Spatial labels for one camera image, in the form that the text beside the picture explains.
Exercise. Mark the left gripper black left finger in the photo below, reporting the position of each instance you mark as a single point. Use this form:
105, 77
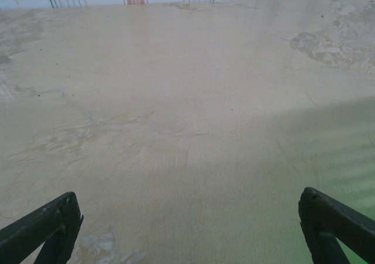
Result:
55, 214

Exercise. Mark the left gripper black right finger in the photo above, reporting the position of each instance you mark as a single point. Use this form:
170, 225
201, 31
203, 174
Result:
316, 207

